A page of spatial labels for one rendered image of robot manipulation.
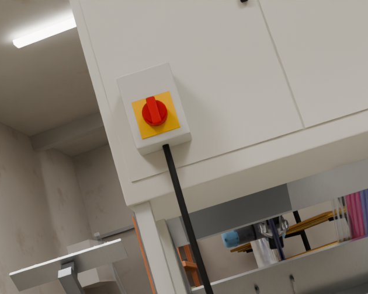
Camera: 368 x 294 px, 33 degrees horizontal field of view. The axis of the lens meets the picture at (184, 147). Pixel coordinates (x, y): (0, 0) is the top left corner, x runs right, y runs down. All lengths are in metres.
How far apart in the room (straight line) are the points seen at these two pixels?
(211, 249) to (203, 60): 10.29
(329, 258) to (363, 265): 0.12
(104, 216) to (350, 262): 10.09
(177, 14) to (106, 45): 0.15
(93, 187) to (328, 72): 10.97
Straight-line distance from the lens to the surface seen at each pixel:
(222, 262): 11.39
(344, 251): 1.97
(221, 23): 1.22
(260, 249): 2.54
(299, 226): 9.69
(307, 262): 1.95
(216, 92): 1.17
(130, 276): 11.73
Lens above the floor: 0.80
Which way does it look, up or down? 14 degrees up
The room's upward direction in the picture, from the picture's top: 17 degrees counter-clockwise
